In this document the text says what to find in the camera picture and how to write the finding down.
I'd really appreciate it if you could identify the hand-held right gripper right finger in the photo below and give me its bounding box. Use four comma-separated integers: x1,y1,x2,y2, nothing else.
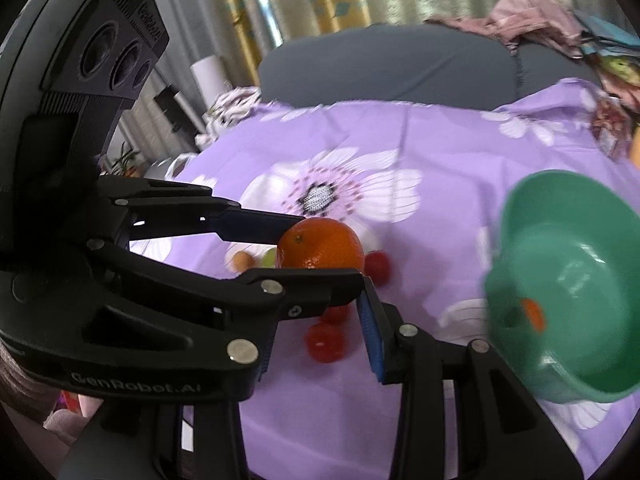
356,276,586,480

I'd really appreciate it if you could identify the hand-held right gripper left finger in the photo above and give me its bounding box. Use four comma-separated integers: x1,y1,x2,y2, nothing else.
57,322,276,480

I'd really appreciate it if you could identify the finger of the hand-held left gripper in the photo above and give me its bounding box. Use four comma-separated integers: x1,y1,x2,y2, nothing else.
97,176,307,246
0,240,368,403

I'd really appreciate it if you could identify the orange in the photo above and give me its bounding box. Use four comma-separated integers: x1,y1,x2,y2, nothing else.
520,299,546,333
276,217,366,271

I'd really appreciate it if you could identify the green plastic bowl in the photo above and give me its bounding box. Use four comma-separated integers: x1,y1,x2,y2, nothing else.
482,170,640,405

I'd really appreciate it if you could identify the red tomato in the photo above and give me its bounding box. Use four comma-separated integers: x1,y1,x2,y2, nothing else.
363,251,392,288
305,322,348,363
320,304,352,325

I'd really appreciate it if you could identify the potted plant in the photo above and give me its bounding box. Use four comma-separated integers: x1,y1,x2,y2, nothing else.
107,142,143,178

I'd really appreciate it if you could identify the white patterned cloth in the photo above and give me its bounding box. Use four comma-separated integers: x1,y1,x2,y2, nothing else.
197,87,263,148

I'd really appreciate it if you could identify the purple floral cloth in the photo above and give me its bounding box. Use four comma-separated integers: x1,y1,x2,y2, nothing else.
165,77,640,480

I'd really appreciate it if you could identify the grey sofa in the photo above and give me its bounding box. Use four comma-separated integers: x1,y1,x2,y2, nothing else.
257,22,606,111

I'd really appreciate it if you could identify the clear snack box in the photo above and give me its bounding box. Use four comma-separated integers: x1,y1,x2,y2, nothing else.
592,95,633,161

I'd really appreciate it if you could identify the pink crumpled garment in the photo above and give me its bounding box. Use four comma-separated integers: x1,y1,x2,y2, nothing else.
425,0,586,58

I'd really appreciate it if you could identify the stack of folded clothes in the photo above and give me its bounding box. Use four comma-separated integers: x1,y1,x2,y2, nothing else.
572,7,640,93

